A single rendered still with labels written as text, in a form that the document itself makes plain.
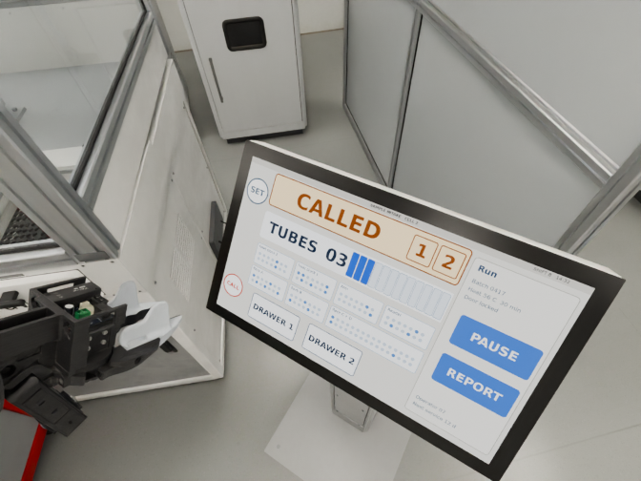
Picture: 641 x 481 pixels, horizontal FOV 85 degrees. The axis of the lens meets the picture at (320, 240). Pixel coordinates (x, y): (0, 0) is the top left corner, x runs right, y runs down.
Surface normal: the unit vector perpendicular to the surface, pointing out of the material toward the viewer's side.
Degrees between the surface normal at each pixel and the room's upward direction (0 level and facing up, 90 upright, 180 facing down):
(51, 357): 90
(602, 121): 90
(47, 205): 90
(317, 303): 50
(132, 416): 0
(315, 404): 5
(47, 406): 91
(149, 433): 0
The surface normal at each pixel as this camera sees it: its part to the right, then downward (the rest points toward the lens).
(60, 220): 0.14, 0.79
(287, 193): -0.41, 0.15
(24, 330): 0.86, 0.39
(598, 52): -0.97, 0.20
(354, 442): -0.06, -0.57
